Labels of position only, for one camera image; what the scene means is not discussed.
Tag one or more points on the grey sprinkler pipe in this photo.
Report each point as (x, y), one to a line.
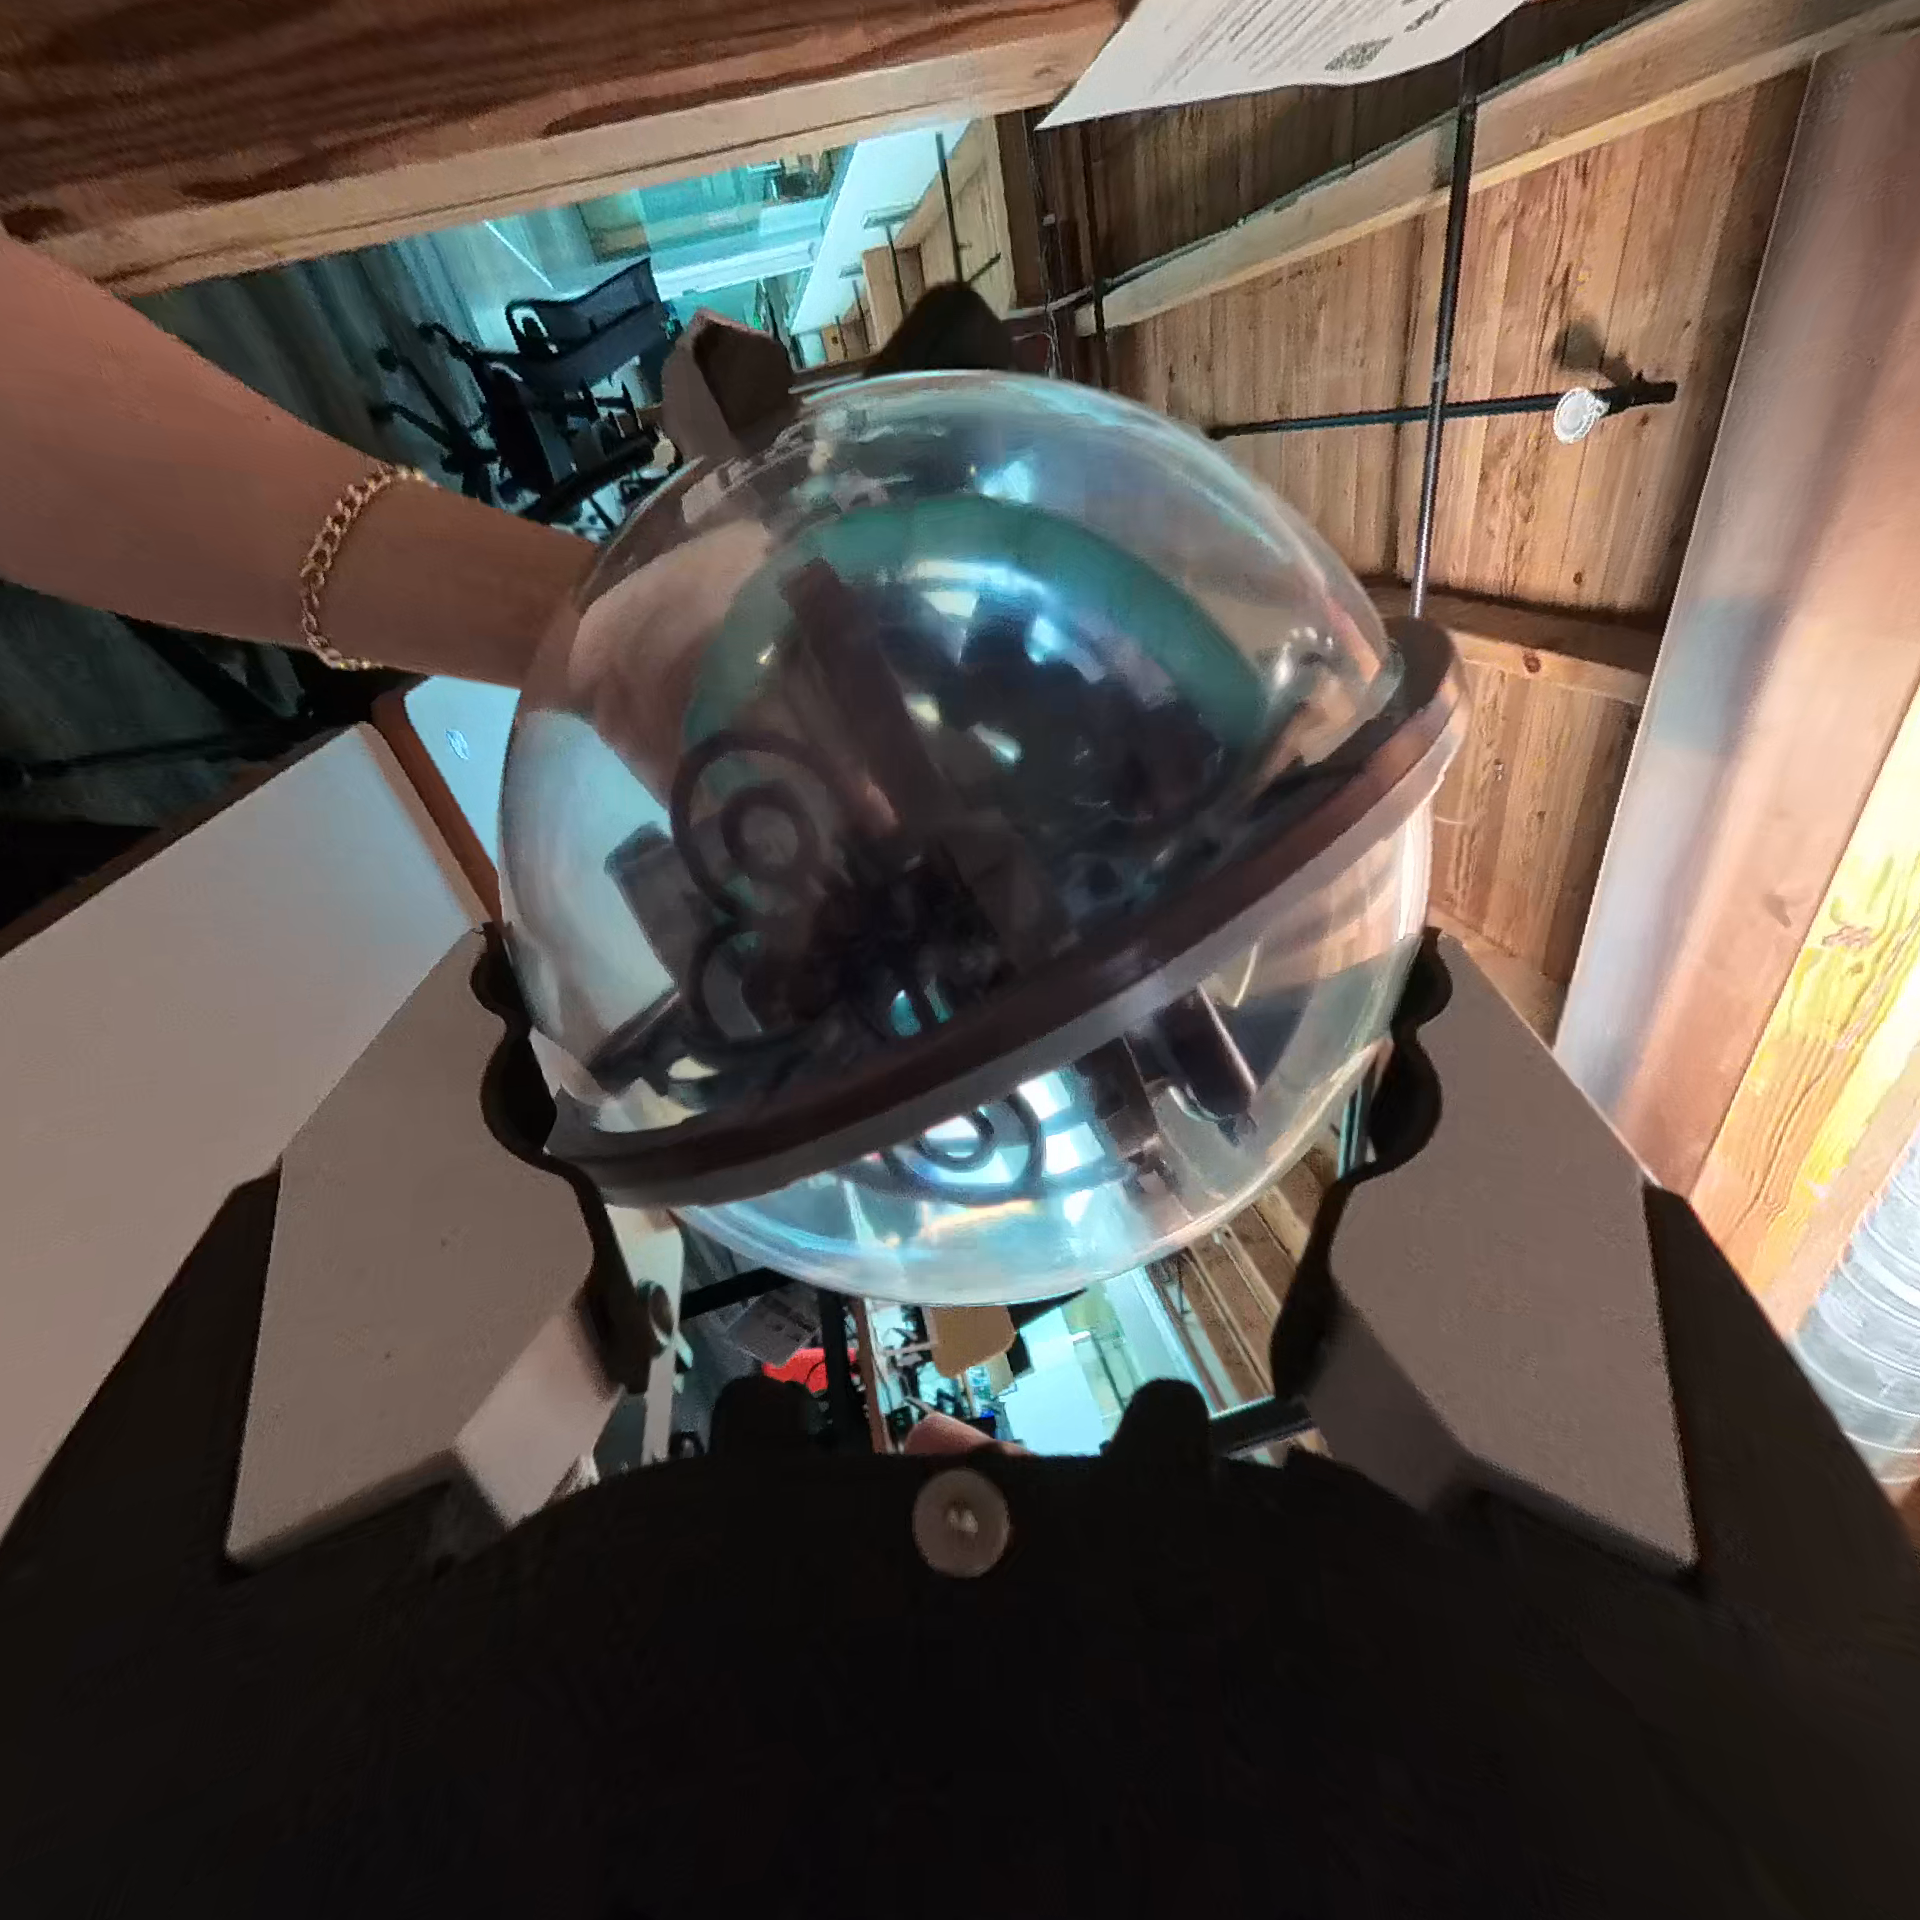
(1444, 376)

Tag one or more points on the white spot lamp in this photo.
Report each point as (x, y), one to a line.
(1577, 415)

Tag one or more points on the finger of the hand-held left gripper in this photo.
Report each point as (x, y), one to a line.
(944, 330)
(729, 391)

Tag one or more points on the person's left forearm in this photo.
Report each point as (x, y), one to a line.
(150, 482)

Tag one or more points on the black track light rail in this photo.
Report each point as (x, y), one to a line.
(1348, 415)

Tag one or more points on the clear plastic maze ball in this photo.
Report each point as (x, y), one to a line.
(973, 749)

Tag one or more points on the black office chair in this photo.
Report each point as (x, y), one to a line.
(556, 376)

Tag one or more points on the white paper sheet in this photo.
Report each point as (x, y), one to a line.
(1273, 36)

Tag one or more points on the person's right hand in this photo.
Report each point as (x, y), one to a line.
(960, 1439)

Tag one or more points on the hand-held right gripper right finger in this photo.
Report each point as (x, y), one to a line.
(1516, 1320)

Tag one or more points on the grey metal panel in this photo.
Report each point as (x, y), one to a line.
(1753, 598)

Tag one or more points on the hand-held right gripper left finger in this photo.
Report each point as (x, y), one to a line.
(388, 1320)

